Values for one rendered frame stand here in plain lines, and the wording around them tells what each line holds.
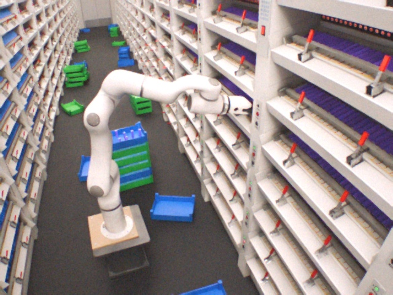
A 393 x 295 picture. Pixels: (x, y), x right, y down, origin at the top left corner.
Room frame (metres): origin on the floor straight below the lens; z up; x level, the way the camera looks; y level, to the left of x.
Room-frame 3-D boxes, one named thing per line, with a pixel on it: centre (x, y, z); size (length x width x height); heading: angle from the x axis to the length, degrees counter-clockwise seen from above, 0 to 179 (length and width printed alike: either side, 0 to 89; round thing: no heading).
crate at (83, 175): (2.08, 0.95, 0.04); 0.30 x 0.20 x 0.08; 11
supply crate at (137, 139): (1.93, 0.55, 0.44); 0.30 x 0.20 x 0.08; 113
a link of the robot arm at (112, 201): (1.17, 0.47, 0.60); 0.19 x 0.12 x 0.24; 177
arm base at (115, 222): (1.13, 0.47, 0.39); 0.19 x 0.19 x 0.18
